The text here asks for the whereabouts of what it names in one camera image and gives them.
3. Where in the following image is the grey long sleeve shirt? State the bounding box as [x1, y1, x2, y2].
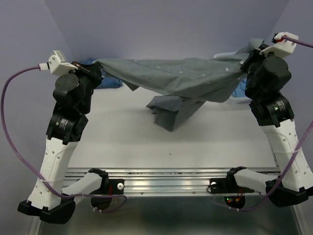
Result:
[97, 38, 264, 132]

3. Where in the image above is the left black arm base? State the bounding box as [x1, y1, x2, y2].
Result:
[105, 179, 125, 195]

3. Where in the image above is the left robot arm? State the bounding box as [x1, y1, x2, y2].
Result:
[18, 62, 109, 224]

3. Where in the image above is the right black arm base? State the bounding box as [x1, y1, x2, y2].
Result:
[207, 178, 230, 194]

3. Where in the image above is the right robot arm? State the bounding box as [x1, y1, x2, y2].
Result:
[225, 43, 313, 207]

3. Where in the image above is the folded blue checked shirt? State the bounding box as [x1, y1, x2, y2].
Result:
[79, 58, 123, 89]

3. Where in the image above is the white plastic laundry basket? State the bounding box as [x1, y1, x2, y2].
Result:
[213, 52, 236, 58]

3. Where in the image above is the light blue crumpled shirt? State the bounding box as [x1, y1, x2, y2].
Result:
[232, 78, 246, 98]

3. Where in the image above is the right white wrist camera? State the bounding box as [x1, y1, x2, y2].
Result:
[259, 32, 299, 58]

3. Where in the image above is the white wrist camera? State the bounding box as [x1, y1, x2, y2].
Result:
[39, 50, 78, 76]
[259, 32, 299, 58]

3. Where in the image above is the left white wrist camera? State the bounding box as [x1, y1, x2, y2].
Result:
[39, 50, 78, 76]

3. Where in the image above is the aluminium mounting rail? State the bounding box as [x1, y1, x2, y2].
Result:
[61, 167, 284, 197]

